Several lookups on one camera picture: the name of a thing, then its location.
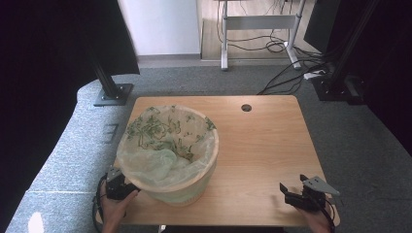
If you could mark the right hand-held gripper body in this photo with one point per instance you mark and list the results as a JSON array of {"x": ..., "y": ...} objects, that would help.
[{"x": 311, "y": 200}]

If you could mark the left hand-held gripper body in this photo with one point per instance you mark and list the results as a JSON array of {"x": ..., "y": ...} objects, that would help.
[{"x": 115, "y": 187}]

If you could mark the translucent green-printed trash bag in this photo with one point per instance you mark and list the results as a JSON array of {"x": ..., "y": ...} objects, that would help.
[{"x": 152, "y": 161}]

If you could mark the orange plastic mesh wastebasket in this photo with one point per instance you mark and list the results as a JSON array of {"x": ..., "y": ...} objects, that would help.
[{"x": 191, "y": 187}]

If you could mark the person's left hand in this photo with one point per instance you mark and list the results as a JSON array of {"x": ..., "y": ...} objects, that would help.
[{"x": 113, "y": 210}]

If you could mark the person's right hand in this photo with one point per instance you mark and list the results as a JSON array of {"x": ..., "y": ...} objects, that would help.
[{"x": 319, "y": 223}]

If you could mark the light grey felt mat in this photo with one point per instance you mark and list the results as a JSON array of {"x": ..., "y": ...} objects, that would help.
[{"x": 64, "y": 161}]

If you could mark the black metal stand with dark base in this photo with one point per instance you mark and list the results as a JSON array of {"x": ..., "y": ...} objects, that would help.
[{"x": 336, "y": 84}]

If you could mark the white power strip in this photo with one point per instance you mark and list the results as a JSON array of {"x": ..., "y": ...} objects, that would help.
[{"x": 313, "y": 75}]

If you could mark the black curtain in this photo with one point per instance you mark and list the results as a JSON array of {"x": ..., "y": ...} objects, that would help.
[
  {"x": 48, "y": 64},
  {"x": 388, "y": 81}
]

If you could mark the black metal stand with base plate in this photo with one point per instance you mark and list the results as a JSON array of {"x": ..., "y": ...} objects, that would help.
[{"x": 111, "y": 93}]

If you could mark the white metal desk frame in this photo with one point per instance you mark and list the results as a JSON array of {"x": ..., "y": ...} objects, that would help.
[{"x": 259, "y": 22}]

